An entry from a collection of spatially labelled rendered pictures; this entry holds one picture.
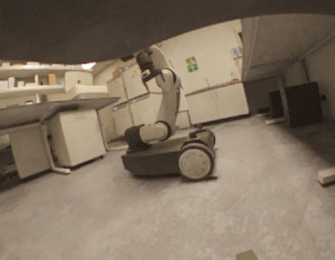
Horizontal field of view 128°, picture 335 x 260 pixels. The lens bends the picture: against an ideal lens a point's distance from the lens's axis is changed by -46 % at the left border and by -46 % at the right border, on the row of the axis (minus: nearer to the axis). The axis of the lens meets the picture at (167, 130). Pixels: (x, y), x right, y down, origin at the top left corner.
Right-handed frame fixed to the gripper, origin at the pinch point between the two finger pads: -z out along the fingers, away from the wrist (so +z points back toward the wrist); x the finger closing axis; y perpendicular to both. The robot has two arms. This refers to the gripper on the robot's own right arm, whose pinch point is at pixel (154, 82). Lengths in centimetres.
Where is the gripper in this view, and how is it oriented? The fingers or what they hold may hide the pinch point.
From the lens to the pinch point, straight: 84.6
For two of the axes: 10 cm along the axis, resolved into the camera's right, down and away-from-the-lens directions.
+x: 8.5, -3.8, -3.6
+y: 3.2, -1.6, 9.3
